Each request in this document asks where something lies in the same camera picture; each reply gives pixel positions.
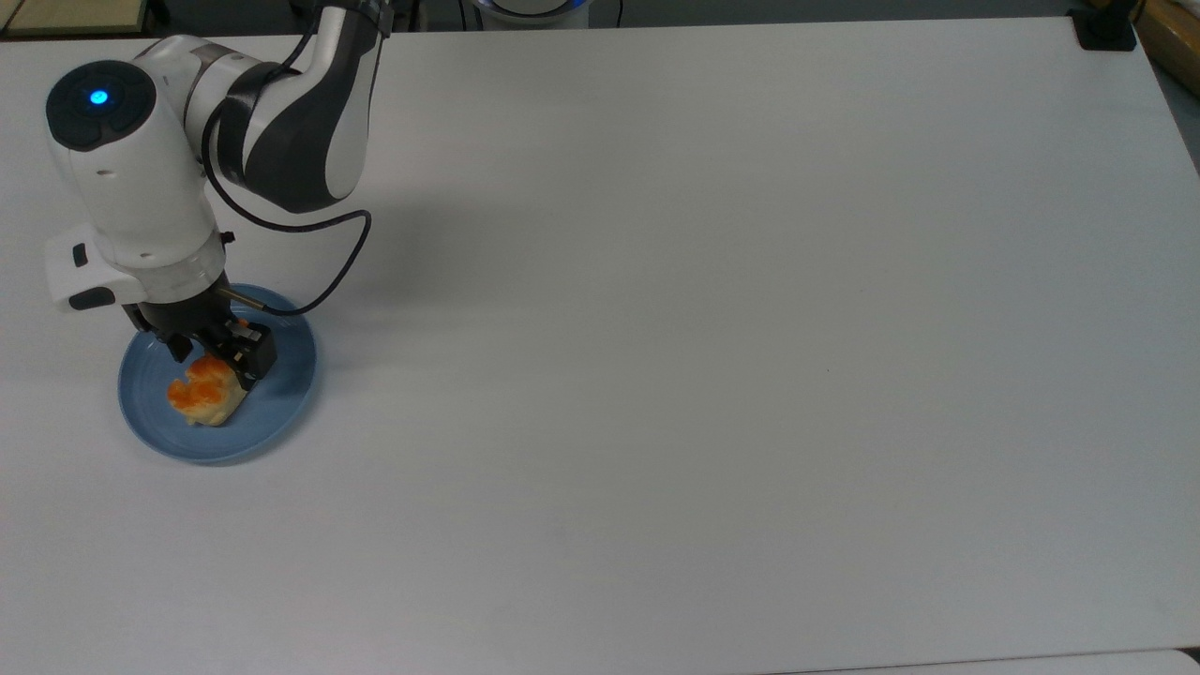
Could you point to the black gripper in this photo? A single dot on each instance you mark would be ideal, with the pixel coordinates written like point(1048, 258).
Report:
point(183, 323)

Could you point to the orange glazed bread loaf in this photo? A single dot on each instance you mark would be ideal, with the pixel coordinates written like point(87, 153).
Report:
point(206, 398)

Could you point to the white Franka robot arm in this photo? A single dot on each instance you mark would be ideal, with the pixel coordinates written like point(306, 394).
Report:
point(131, 187)

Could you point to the blue round plate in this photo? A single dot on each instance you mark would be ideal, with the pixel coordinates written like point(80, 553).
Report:
point(272, 412)

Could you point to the beige framed board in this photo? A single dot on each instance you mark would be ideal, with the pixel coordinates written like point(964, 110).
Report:
point(66, 14)

